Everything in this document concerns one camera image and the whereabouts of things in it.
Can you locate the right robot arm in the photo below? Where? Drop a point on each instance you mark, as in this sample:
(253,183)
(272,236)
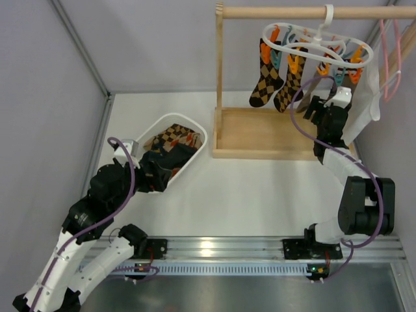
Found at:
(367,204)

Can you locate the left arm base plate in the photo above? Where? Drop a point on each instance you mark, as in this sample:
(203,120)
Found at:
(156,248)

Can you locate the tan brown sock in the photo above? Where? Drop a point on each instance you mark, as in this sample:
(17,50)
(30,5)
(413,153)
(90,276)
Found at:
(304,98)

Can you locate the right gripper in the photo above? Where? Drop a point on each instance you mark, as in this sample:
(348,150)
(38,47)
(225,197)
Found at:
(320,110)

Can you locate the black sock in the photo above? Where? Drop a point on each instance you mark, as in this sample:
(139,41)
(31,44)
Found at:
(176,158)

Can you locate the white cloth garment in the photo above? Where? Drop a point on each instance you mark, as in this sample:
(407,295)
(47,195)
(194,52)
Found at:
(365,103)

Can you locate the aluminium mounting rail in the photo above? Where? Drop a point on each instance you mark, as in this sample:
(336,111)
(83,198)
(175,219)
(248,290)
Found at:
(244,256)

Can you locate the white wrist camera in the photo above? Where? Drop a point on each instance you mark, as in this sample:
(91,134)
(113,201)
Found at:
(129,146)
(342,98)

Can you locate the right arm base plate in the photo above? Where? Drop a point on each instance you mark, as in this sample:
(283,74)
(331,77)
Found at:
(302,249)

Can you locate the argyle socks in basket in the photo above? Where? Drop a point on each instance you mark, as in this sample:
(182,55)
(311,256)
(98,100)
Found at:
(167,139)

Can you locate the teal patterned sock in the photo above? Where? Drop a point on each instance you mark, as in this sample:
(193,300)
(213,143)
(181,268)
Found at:
(152,156)

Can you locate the white plastic laundry basket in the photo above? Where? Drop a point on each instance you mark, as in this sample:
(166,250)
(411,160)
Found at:
(160,125)

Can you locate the white clip sock hanger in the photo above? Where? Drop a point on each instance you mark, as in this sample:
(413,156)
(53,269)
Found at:
(337,56)

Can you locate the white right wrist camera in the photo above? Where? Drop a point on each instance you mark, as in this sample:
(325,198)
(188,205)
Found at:
(342,98)

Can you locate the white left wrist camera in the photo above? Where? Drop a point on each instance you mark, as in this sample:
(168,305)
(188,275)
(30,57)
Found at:
(129,146)

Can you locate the wooden clothes rack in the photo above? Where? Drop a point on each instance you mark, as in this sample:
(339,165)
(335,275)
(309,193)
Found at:
(245,133)

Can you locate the brown argyle sock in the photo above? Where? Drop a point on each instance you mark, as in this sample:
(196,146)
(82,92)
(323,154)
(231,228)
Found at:
(289,91)
(269,79)

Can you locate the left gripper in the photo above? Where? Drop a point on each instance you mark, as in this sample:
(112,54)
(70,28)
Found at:
(155,175)

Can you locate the brown argyle sock left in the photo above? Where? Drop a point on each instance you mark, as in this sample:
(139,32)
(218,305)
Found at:
(269,79)

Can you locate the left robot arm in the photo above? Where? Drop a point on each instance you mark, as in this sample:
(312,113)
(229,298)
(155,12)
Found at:
(63,285)

